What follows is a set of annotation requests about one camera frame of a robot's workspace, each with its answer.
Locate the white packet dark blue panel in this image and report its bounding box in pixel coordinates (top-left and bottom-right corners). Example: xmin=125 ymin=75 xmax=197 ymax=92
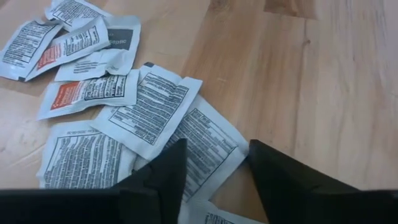
xmin=54 ymin=15 xmax=142 ymax=83

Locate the white packet with orange label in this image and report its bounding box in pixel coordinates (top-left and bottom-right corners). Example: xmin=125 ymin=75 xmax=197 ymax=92
xmin=37 ymin=68 xmax=140 ymax=121
xmin=24 ymin=17 xmax=111 ymax=83

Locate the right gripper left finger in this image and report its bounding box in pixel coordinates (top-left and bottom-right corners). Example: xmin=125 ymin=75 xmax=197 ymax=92
xmin=110 ymin=139 xmax=188 ymax=224

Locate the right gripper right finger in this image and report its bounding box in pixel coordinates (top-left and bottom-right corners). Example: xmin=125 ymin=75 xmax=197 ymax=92
xmin=248 ymin=139 xmax=360 ymax=224

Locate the white printed first aid packet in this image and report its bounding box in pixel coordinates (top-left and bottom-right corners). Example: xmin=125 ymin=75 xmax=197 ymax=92
xmin=45 ymin=0 xmax=113 ymax=32
xmin=178 ymin=198 xmax=265 ymax=224
xmin=90 ymin=62 xmax=203 ymax=161
xmin=0 ymin=20 xmax=65 ymax=82
xmin=133 ymin=95 xmax=249 ymax=203
xmin=36 ymin=120 xmax=138 ymax=190

